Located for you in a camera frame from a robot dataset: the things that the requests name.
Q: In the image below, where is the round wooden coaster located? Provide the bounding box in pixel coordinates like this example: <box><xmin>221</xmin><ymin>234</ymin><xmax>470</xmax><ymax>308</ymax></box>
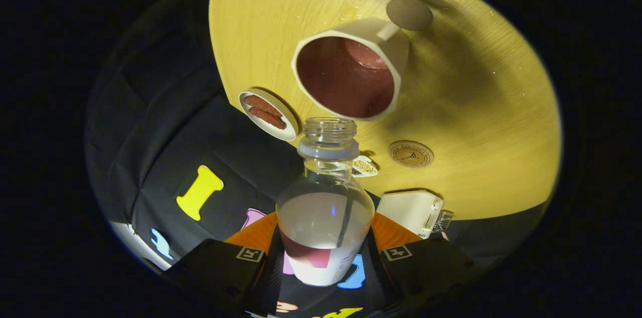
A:
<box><xmin>388</xmin><ymin>140</ymin><xmax>435</xmax><ymax>168</ymax></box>

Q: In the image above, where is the beige cup with wooden handle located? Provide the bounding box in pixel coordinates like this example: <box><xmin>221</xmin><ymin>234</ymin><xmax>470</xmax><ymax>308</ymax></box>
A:
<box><xmin>291</xmin><ymin>0</ymin><xmax>434</xmax><ymax>122</ymax></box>

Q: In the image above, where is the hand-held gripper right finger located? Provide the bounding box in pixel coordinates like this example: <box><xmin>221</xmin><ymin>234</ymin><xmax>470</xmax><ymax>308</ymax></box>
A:
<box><xmin>361</xmin><ymin>213</ymin><xmax>479</xmax><ymax>316</ymax></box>

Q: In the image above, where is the brown sausage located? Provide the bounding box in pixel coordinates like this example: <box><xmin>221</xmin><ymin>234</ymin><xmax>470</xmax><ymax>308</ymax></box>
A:
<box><xmin>248</xmin><ymin>107</ymin><xmax>287</xmax><ymax>130</ymax></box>
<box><xmin>244</xmin><ymin>95</ymin><xmax>283</xmax><ymax>118</ymax></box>

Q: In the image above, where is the wooden table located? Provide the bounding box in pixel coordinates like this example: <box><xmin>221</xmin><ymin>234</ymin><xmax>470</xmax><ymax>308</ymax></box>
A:
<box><xmin>208</xmin><ymin>0</ymin><xmax>562</xmax><ymax>221</ymax></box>

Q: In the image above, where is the clear juice bottle pink label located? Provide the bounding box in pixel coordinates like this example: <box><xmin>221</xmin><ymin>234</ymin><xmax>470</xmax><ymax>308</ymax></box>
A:
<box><xmin>276</xmin><ymin>117</ymin><xmax>375</xmax><ymax>287</ymax></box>

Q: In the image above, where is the cream toaster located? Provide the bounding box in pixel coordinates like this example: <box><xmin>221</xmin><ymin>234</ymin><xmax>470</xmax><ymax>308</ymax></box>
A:
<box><xmin>376</xmin><ymin>190</ymin><xmax>444</xmax><ymax>239</ymax></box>

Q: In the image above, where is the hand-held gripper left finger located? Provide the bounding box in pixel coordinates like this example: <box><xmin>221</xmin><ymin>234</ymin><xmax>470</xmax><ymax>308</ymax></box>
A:
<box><xmin>163</xmin><ymin>212</ymin><xmax>285</xmax><ymax>316</ymax></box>

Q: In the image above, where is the small glass jar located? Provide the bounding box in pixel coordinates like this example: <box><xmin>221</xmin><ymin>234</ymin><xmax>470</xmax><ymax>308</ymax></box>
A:
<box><xmin>431</xmin><ymin>210</ymin><xmax>454</xmax><ymax>233</ymax></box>

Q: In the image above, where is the round white plate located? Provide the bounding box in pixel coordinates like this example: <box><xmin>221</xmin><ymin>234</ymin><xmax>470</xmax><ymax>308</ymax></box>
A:
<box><xmin>238</xmin><ymin>88</ymin><xmax>299</xmax><ymax>142</ymax></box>

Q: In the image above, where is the white divided bean dish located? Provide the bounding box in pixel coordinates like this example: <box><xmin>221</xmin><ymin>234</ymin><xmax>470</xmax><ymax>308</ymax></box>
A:
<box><xmin>351</xmin><ymin>155</ymin><xmax>379</xmax><ymax>178</ymax></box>

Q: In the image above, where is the black backdrop cloth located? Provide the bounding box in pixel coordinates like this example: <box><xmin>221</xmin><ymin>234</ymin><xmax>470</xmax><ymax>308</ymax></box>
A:
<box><xmin>85</xmin><ymin>0</ymin><xmax>552</xmax><ymax>318</ymax></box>

